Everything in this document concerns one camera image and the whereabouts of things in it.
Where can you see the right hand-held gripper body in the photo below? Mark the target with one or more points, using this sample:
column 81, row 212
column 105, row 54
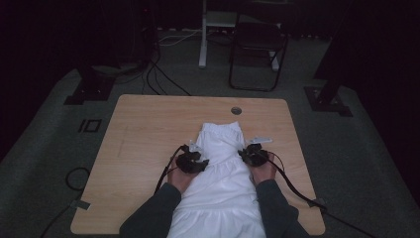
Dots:
column 257, row 157

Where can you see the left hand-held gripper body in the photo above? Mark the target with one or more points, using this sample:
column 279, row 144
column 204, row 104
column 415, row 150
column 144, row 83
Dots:
column 186, row 163

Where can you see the white skirt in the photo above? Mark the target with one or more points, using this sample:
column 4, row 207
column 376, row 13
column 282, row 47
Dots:
column 219, row 185

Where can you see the person's left hand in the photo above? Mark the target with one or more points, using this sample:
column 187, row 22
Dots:
column 180, row 180

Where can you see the person's right hand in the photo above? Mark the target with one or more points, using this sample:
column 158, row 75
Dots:
column 264, row 173

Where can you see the grey tape piece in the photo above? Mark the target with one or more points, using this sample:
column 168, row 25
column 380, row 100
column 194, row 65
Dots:
column 81, row 204
column 317, row 202

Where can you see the black stand with base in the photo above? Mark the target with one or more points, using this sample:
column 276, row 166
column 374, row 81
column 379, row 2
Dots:
column 90, row 89
column 327, row 99

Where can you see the black folding chair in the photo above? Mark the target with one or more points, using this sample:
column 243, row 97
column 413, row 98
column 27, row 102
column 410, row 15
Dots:
column 257, row 36

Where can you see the white desk frame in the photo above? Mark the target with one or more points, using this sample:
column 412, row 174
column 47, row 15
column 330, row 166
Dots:
column 203, row 39

